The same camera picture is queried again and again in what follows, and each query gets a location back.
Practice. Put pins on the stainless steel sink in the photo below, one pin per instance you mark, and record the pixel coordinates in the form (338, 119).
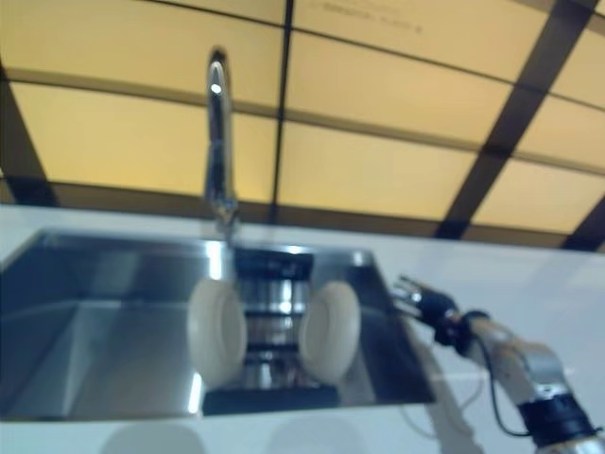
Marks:
(118, 340)

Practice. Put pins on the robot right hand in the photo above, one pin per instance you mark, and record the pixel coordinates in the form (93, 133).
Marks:
(432, 305)

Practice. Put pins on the cream round plate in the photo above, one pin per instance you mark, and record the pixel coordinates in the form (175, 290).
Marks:
(331, 331)
(215, 333)

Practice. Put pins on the black sink drying rack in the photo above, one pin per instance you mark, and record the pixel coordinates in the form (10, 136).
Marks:
(274, 302)

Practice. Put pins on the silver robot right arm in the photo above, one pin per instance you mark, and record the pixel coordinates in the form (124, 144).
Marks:
(539, 364)

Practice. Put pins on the chrome kitchen faucet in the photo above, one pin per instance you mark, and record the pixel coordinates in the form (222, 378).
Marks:
(217, 142)

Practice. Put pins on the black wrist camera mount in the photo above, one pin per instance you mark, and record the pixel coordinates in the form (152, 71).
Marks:
(449, 333)

